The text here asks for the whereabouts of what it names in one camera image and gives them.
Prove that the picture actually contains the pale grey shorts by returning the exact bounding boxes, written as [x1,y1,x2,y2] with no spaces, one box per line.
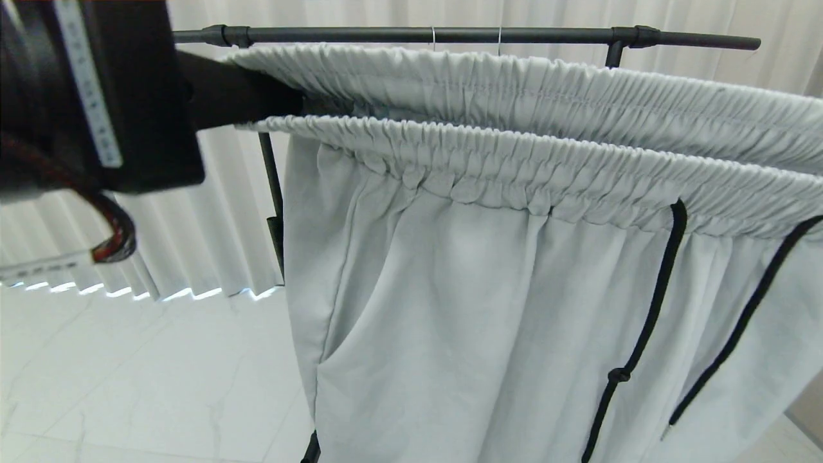
[222,42,823,463]

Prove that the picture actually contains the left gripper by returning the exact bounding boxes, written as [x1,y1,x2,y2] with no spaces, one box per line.
[0,0,308,203]

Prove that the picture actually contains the black clothes rack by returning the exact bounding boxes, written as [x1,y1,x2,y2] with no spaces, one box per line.
[172,24,763,463]

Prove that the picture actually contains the white curtain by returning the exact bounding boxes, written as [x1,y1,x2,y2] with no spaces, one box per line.
[0,0,823,303]

